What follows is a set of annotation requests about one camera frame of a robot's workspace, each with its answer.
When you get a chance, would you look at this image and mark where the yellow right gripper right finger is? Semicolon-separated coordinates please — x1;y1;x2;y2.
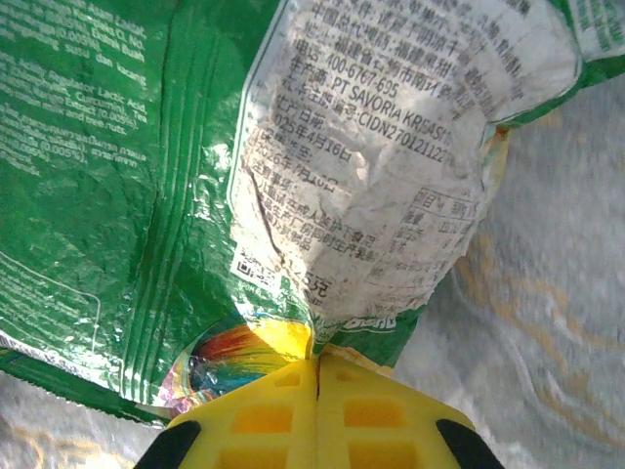
316;353;507;469

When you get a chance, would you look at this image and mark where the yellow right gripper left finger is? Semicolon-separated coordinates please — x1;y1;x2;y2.
134;359;319;469

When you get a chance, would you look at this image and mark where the green snack packet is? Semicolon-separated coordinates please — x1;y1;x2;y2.
0;0;625;427

